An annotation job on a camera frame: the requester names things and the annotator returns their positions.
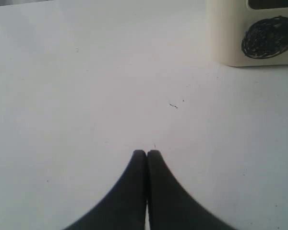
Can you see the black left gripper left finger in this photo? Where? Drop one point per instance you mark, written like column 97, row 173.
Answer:
column 124, row 206

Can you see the cream bin with circle mark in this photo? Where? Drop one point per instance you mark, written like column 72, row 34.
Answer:
column 248, row 32

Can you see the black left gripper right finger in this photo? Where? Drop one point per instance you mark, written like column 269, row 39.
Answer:
column 170, row 207

